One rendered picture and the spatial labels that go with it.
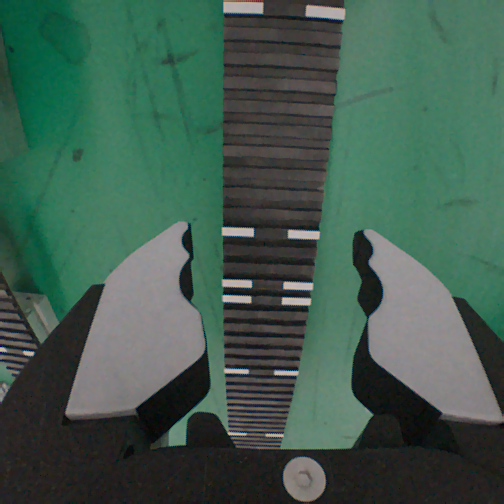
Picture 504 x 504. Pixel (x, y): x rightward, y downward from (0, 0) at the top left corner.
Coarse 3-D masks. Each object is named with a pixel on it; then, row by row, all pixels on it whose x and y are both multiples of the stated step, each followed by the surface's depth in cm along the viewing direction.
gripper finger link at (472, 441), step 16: (464, 304) 7; (464, 320) 7; (480, 320) 7; (480, 336) 6; (496, 336) 6; (480, 352) 6; (496, 352) 6; (496, 368) 5; (496, 384) 5; (432, 432) 5; (448, 432) 4; (464, 432) 4; (480, 432) 4; (496, 432) 4; (448, 448) 4; (464, 448) 4; (480, 448) 4; (496, 448) 4; (496, 464) 4
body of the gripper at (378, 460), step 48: (192, 432) 4; (384, 432) 4; (96, 480) 3; (144, 480) 3; (192, 480) 3; (240, 480) 3; (288, 480) 4; (336, 480) 3; (384, 480) 3; (432, 480) 3; (480, 480) 3
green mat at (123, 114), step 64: (0, 0) 10; (64, 0) 11; (128, 0) 11; (192, 0) 11; (384, 0) 11; (448, 0) 10; (64, 64) 12; (128, 64) 12; (192, 64) 12; (384, 64) 12; (448, 64) 12; (64, 128) 14; (128, 128) 14; (192, 128) 14; (384, 128) 14; (448, 128) 14; (0, 192) 16; (64, 192) 16; (128, 192) 16; (192, 192) 16; (384, 192) 16; (448, 192) 15; (0, 256) 19; (64, 256) 19; (128, 256) 18; (320, 256) 18; (448, 256) 18; (320, 320) 21; (320, 384) 26; (320, 448) 34
